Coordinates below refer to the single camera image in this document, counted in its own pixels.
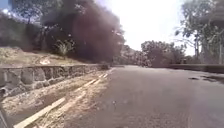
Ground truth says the row of trees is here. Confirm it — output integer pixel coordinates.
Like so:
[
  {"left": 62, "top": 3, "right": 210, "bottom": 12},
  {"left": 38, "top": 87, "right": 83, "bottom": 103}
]
[{"left": 113, "top": 0, "right": 224, "bottom": 67}]

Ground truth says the stone retaining wall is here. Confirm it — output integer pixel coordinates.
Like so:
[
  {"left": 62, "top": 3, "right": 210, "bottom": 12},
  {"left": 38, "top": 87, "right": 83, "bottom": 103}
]
[{"left": 0, "top": 63, "right": 111, "bottom": 98}]

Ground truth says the grey asphalt road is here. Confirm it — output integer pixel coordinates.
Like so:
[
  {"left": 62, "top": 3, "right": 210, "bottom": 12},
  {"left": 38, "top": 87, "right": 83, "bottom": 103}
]
[{"left": 64, "top": 64, "right": 224, "bottom": 128}]

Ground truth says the grassy slope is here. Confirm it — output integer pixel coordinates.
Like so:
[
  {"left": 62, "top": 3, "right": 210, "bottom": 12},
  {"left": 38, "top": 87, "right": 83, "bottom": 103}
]
[{"left": 0, "top": 45, "right": 88, "bottom": 67}]

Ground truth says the large dark tree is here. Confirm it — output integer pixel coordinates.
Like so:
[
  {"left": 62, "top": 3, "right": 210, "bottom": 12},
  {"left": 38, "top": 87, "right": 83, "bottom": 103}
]
[{"left": 41, "top": 0, "right": 126, "bottom": 64}]

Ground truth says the low dark roadside wall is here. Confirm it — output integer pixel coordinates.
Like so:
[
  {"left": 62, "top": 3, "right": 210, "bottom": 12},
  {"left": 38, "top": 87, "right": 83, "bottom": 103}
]
[{"left": 151, "top": 63, "right": 224, "bottom": 74}]

